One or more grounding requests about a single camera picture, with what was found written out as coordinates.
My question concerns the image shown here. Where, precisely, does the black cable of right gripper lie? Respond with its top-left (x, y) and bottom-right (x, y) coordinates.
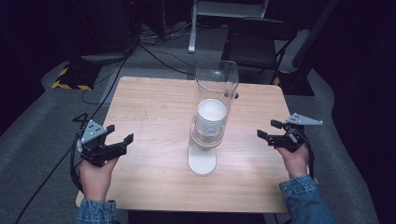
top-left (300, 129), bottom-right (316, 180)

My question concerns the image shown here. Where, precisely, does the person's left hand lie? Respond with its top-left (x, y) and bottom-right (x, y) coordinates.
top-left (78, 157), bottom-right (120, 203)

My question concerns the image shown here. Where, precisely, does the person's denim sleeve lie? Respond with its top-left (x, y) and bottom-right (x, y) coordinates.
top-left (75, 199), bottom-right (121, 224)
top-left (278, 174), bottom-right (338, 224)

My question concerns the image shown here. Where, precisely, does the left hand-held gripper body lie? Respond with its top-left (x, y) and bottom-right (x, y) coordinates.
top-left (76, 119), bottom-right (128, 168)

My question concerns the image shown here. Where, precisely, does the person's right denim sleeve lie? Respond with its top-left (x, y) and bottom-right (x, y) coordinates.
top-left (278, 174), bottom-right (338, 224)

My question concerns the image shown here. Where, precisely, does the black folding chair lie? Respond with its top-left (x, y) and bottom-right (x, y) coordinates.
top-left (219, 18), bottom-right (299, 86)

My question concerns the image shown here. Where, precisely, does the white paper cup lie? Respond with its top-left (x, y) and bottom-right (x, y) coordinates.
top-left (194, 98), bottom-right (228, 137)

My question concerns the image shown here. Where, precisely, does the black slanted stand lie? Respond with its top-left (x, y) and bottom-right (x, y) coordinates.
top-left (274, 0), bottom-right (341, 97)

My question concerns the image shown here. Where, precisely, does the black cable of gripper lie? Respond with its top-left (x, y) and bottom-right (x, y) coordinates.
top-left (300, 129), bottom-right (316, 180)
top-left (13, 133), bottom-right (85, 224)

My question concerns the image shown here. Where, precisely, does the black stand with striped base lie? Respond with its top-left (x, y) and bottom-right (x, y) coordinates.
top-left (50, 0), bottom-right (138, 91)

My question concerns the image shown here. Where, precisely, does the person's left denim sleeve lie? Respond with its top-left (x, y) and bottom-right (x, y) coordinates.
top-left (75, 199), bottom-right (121, 224)

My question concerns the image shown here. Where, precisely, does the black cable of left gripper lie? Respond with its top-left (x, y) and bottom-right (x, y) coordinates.
top-left (13, 133), bottom-right (85, 224)

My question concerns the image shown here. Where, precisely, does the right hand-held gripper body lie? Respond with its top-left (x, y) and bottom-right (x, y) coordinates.
top-left (266, 112), bottom-right (324, 153)

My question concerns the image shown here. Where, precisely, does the clear plastic cup dispenser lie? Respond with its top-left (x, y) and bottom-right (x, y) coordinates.
top-left (187, 59), bottom-right (240, 176)

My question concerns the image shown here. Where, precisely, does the white metal stand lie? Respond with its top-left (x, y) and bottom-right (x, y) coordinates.
top-left (187, 0), bottom-right (271, 54)

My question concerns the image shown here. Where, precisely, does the person's right hand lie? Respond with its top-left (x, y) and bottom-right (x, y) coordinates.
top-left (275, 143), bottom-right (311, 180)

